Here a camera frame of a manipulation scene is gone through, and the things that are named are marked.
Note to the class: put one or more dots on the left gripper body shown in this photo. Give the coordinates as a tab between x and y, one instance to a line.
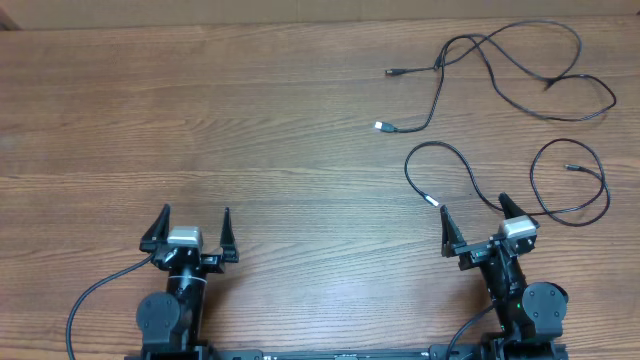
211	263

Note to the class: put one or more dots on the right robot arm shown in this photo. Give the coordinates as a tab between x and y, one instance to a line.
530	315

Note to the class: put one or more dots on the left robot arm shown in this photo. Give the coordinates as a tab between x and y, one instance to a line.
170	320

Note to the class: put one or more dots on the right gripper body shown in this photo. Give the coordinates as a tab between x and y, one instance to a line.
474	254

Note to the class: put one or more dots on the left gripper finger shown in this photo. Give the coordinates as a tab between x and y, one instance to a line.
227	242
158	232

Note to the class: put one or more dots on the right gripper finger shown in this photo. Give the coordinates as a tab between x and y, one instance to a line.
452	238
511	210

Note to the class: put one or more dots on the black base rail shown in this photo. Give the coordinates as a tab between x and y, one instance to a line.
434	352

